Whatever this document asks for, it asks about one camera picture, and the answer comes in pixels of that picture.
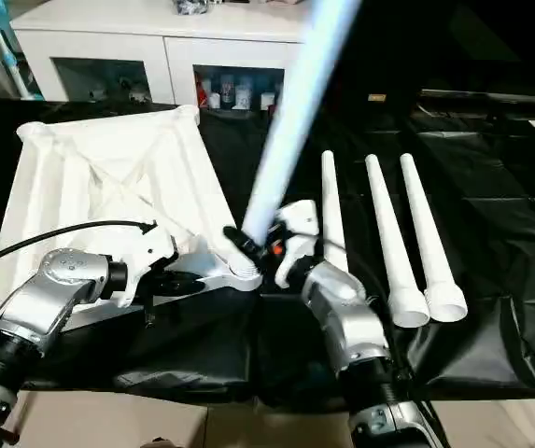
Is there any white plastic table leg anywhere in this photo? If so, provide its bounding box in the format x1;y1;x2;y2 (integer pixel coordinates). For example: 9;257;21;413
238;0;363;255
399;153;470;324
364;154;432;329
319;149;351;273

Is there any white plastic table top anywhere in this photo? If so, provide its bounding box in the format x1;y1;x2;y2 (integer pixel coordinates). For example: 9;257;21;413
0;104;265;328

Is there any tall clear bottle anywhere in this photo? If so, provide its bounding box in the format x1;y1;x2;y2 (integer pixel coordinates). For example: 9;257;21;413
236;77;253;111

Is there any black plastic mat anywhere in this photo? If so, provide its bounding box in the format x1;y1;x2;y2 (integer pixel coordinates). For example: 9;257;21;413
0;98;535;402

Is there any white cabinet with glass doors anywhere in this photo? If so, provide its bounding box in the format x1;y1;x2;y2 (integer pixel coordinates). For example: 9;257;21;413
10;0;311;115

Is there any small dark grey bundle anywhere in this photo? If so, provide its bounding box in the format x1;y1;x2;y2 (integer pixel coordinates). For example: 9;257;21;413
175;0;215;16

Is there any teal and white pole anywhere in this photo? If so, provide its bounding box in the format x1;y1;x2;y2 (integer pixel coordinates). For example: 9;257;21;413
0;0;35;100

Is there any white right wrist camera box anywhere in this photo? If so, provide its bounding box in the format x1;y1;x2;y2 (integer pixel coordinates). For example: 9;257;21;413
270;198;324;289

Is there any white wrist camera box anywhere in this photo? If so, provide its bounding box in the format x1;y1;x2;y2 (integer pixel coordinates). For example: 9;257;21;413
108;229;181;309
270;198;324;289

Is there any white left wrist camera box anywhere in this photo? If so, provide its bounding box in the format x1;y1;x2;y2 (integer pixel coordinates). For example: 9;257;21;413
108;229;181;309

